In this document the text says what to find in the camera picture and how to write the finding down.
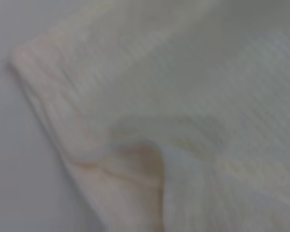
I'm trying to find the white ribbed towel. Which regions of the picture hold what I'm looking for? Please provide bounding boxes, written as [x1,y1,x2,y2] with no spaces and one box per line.
[7,0,290,232]

